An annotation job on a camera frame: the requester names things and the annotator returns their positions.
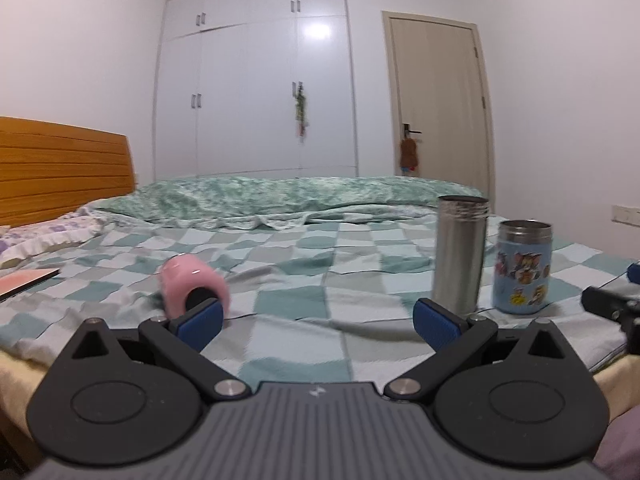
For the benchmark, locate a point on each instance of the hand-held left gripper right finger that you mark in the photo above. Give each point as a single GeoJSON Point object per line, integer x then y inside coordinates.
{"type": "Point", "coordinates": [437, 327]}

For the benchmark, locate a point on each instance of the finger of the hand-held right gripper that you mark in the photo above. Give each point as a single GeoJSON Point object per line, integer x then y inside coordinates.
{"type": "Point", "coordinates": [635, 272]}
{"type": "Point", "coordinates": [612, 307]}

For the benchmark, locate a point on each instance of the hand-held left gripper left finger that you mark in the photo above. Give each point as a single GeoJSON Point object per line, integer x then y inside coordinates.
{"type": "Point", "coordinates": [197, 327]}

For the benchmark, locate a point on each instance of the pink cup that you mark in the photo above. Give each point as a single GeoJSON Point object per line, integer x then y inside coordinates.
{"type": "Point", "coordinates": [185, 275]}

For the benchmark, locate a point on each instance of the tall stainless steel cup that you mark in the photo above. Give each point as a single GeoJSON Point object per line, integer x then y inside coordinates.
{"type": "Point", "coordinates": [457, 260]}

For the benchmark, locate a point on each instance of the blue cartoon print cup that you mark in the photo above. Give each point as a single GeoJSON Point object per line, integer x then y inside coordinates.
{"type": "Point", "coordinates": [520, 270]}

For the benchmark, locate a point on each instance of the green checkered bed sheet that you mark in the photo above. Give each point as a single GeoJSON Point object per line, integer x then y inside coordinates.
{"type": "Point", "coordinates": [300, 270]}

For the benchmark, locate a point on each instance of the green patterned quilt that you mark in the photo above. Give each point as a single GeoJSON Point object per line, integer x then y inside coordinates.
{"type": "Point", "coordinates": [250, 200]}

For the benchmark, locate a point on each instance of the pale purple cloth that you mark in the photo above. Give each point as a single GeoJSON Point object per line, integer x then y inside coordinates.
{"type": "Point", "coordinates": [622, 450]}

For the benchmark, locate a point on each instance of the flat pink tablet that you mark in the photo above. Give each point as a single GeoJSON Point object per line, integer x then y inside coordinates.
{"type": "Point", "coordinates": [25, 282]}

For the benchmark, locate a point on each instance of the purple floral pillow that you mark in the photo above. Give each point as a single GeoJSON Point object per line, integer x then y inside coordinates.
{"type": "Point", "coordinates": [40, 240]}

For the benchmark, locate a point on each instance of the wooden headboard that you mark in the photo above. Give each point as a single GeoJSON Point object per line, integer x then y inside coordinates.
{"type": "Point", "coordinates": [60, 170]}

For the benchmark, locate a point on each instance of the beige wooden door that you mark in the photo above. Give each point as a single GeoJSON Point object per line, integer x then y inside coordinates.
{"type": "Point", "coordinates": [435, 100]}

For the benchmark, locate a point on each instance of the green hanging ornament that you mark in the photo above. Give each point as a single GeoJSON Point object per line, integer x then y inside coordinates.
{"type": "Point", "coordinates": [300, 110]}

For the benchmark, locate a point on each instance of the white wardrobe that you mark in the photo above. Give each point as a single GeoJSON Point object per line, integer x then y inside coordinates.
{"type": "Point", "coordinates": [250, 85]}

